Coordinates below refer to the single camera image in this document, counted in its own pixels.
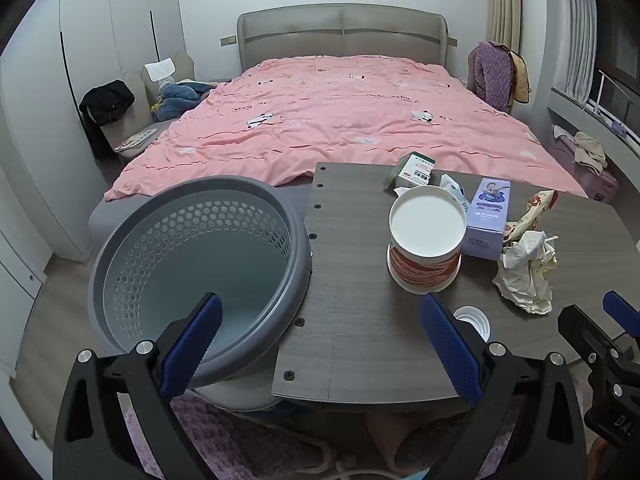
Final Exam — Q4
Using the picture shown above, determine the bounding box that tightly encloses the green white medicine box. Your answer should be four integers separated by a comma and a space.
383, 152, 435, 190

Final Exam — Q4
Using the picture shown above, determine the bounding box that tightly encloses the purple toothpaste box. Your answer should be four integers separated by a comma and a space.
461, 178, 511, 261

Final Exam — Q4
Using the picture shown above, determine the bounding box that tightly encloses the beige curtain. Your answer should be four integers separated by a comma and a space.
486, 0, 522, 53

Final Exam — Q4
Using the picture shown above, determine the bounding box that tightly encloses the white plastic lid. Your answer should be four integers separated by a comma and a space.
454, 306, 491, 342

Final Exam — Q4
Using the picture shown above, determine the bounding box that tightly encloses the grey perforated trash basket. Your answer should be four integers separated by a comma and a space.
88, 176, 311, 387

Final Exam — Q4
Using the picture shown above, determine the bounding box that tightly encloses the beige cloth on box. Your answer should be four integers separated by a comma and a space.
574, 131, 608, 176

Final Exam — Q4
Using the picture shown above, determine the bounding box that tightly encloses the blue garment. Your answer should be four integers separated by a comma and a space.
151, 81, 215, 122

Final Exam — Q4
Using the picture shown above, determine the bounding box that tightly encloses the pink storage box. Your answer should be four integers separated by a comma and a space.
549, 125, 620, 204

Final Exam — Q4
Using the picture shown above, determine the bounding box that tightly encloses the purple fuzzy rug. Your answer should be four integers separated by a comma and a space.
119, 391, 522, 480

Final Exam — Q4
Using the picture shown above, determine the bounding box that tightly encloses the purple fuzzy garment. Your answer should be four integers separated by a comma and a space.
474, 42, 514, 112

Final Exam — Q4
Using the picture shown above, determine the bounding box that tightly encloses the white paper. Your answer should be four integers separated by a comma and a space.
492, 231, 558, 315

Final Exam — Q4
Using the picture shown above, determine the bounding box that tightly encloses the white instant noodle cup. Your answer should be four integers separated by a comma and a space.
386, 185, 466, 295

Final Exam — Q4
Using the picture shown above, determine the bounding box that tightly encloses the white wardrobe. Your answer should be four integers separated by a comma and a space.
1, 0, 184, 261

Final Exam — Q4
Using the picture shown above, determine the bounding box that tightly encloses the beige chair with clothes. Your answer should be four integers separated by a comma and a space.
101, 51, 195, 162

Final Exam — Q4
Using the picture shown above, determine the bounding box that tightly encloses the white sheer curtain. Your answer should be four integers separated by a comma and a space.
554, 0, 598, 105

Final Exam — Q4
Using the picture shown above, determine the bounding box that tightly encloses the yellow brown garment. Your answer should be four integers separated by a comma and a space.
509, 51, 532, 104

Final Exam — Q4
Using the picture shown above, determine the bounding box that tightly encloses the grey upholstered headboard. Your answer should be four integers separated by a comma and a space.
236, 3, 449, 70

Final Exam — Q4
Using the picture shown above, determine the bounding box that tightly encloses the black garment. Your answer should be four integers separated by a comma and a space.
79, 79, 134, 127

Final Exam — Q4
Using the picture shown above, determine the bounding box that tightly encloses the red patterned snack wrapper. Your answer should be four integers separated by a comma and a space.
503, 190, 559, 245

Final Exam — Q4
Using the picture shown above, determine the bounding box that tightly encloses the pink bed quilt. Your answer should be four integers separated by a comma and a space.
105, 55, 582, 201

